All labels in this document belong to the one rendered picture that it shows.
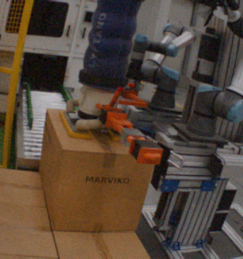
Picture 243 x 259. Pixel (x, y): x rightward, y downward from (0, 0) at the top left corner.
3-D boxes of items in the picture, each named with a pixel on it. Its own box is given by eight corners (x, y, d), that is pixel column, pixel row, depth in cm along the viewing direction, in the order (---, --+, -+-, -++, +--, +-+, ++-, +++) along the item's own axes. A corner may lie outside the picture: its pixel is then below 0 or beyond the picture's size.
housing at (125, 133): (117, 139, 117) (120, 127, 116) (136, 140, 119) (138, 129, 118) (124, 146, 111) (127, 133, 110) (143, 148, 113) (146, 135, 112)
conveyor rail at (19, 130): (17, 98, 403) (19, 83, 398) (21, 98, 405) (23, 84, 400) (15, 184, 195) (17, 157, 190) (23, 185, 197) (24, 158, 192)
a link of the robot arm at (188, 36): (201, 43, 215) (173, 63, 182) (187, 39, 221) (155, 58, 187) (202, 28, 209) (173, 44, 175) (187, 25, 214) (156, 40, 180)
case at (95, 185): (38, 172, 189) (46, 107, 178) (102, 176, 204) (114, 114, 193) (54, 231, 136) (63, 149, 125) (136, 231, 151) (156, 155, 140)
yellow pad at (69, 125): (59, 114, 169) (60, 105, 168) (77, 116, 173) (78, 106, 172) (69, 137, 139) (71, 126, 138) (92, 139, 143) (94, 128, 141)
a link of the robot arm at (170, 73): (171, 92, 189) (175, 69, 186) (150, 85, 196) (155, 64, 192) (178, 91, 199) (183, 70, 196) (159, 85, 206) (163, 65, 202)
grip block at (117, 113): (98, 119, 136) (100, 106, 135) (120, 122, 140) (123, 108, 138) (103, 126, 129) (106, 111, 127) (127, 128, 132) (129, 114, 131)
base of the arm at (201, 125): (205, 128, 164) (210, 109, 161) (219, 138, 150) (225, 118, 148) (180, 125, 159) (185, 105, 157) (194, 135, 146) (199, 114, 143)
